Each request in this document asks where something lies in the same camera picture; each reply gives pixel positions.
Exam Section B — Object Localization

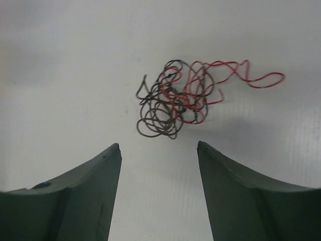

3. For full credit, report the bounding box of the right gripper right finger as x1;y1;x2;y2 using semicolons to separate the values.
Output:
197;141;320;240

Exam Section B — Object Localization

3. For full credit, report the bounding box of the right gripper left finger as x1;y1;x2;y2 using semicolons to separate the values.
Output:
1;144;122;240

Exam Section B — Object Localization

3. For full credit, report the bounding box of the wire bundle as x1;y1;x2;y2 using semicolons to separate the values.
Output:
136;59;286;140

